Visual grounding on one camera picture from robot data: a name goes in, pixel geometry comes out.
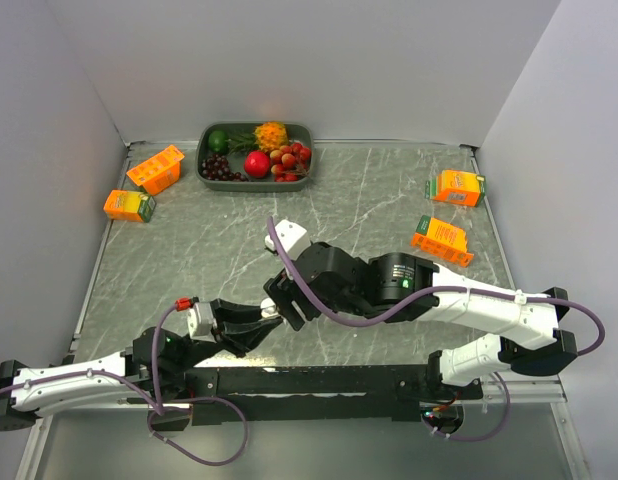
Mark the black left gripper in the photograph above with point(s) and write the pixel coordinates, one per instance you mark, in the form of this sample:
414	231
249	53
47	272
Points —
240	337

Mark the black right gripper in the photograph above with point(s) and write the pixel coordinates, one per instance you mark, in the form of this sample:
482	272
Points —
283	295

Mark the white earbud charging case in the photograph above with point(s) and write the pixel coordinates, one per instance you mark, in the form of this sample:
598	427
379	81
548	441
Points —
269	309

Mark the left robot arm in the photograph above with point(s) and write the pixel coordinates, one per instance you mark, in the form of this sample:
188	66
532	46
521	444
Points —
152	369

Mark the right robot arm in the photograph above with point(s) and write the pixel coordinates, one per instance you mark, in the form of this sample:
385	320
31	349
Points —
520	332

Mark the red lychee bunch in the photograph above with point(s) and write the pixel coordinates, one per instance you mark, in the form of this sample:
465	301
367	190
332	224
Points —
290	163

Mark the red apple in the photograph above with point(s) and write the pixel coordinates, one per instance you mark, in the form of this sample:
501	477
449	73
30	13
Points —
257	164

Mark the dark grape bunch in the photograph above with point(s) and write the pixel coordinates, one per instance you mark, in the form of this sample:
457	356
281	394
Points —
216	168

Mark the orange green box left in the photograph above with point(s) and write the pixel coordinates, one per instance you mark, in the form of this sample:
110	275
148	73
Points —
131	206

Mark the green leafy sprig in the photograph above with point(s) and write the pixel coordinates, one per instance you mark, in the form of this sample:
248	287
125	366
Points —
241	142

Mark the orange box back left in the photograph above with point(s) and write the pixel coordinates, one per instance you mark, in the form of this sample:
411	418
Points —
159	172

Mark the grey-green fruit tray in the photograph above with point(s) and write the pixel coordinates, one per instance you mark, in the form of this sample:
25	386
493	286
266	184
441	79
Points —
296	133

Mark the green lime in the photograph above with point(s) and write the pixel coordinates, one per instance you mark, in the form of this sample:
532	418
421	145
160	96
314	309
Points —
218	141

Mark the orange box back right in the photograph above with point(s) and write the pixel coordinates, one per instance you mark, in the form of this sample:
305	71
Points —
457	187

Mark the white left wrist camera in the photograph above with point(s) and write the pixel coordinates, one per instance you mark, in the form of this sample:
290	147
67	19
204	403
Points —
200	317

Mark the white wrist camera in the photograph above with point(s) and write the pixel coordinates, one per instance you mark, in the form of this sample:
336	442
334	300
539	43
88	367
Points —
200	317
294	238

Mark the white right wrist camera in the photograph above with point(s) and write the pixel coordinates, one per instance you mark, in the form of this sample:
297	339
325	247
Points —
294	238

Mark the aluminium frame rail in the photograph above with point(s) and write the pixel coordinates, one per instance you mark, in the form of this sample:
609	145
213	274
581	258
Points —
526	392

